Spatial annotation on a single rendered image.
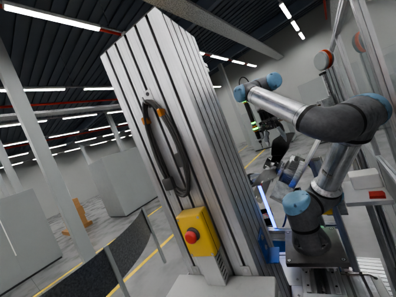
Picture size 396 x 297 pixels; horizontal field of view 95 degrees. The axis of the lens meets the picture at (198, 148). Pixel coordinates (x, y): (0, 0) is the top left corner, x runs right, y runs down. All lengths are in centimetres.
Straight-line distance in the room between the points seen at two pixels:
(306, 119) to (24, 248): 651
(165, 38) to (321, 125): 50
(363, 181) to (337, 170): 96
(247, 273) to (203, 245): 16
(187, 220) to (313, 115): 49
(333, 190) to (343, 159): 17
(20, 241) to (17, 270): 63
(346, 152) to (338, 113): 20
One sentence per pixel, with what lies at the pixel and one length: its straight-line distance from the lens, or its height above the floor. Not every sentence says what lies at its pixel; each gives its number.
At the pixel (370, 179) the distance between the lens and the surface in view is 181.
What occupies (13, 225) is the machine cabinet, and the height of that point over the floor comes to 134.
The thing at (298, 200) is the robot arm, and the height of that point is 126.
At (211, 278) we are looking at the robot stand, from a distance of 67.
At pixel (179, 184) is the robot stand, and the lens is 58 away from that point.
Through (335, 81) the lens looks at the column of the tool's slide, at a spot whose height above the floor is 168.
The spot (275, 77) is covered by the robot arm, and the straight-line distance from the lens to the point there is 94.
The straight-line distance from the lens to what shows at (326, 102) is 186.
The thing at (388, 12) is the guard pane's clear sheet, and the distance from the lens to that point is 86.
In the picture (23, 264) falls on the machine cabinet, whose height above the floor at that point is 38.
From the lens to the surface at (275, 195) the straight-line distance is 165.
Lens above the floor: 166
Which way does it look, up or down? 3 degrees down
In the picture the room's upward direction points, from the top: 22 degrees counter-clockwise
